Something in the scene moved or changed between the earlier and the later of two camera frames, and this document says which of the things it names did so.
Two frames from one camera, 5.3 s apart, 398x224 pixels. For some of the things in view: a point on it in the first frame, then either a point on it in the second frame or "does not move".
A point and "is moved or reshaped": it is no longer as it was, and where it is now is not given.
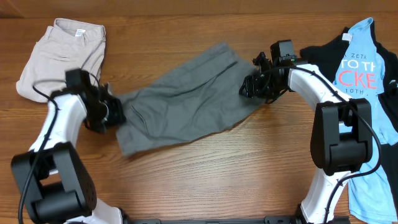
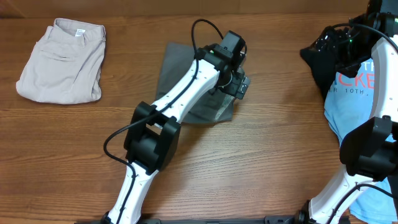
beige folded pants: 69,45 does not move
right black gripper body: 266,88 to 344,50
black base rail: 268,219 does not move
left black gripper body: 106,116 to 231,82
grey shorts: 198,98 is moved or reshaped
